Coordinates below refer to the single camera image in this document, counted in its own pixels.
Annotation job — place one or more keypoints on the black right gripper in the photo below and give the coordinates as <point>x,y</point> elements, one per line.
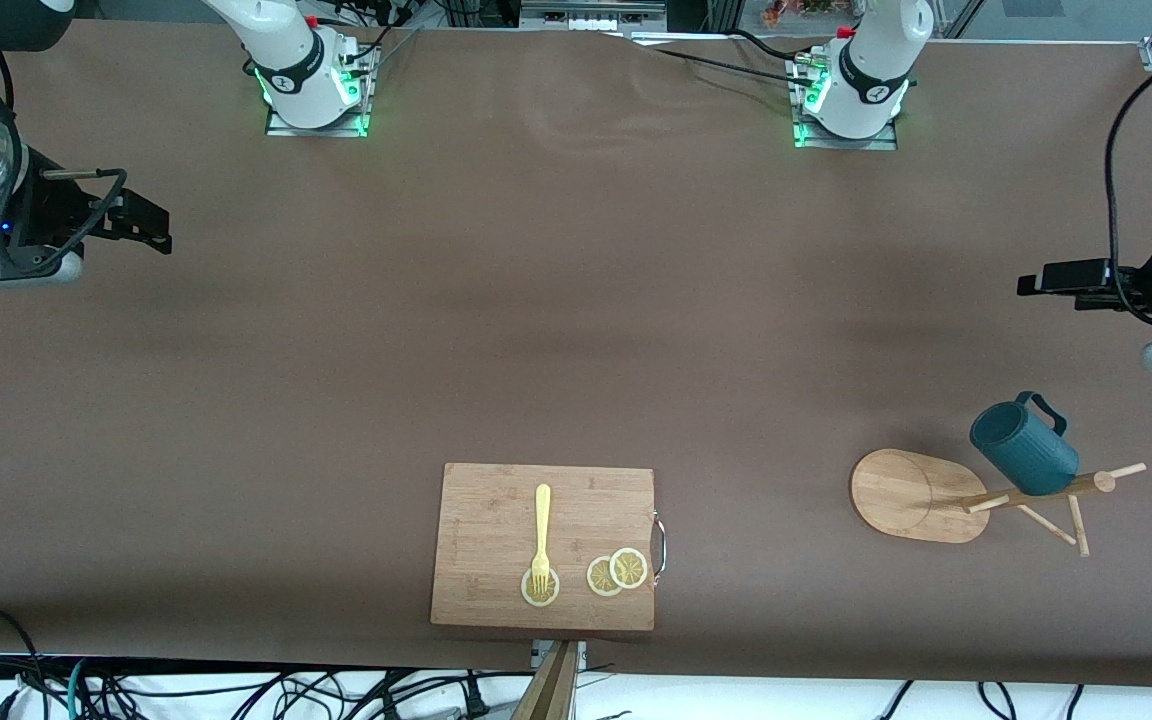
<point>48,212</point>

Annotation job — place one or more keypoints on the teal ribbed cup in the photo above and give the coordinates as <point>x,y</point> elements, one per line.
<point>1026,452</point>

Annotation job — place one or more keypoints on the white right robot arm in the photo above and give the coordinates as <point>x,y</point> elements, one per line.
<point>286,50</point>

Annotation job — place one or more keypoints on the wooden cup rack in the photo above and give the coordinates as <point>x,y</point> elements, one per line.
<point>906,495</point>

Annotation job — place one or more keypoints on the brown table cover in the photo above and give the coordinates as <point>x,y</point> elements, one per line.
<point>576,300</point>

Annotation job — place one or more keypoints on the wooden cutting board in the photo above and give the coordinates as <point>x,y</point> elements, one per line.
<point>486,540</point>

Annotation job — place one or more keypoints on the yellow plastic fork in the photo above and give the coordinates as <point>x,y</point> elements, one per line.
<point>542,520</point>

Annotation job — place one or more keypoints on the grey power strip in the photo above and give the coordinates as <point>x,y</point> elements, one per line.
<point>591,18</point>

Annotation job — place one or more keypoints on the lemon slice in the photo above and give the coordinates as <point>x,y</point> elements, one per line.
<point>629,568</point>
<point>597,578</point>
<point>552,591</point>

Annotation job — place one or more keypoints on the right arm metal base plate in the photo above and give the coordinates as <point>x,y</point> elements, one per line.
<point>281,128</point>

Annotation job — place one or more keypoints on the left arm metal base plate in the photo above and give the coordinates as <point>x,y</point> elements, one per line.
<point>886,142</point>

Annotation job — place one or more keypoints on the small metal bracket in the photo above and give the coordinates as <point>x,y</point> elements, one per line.
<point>581,655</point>

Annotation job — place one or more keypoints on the wooden post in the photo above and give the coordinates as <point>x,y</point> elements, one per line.
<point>551,690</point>

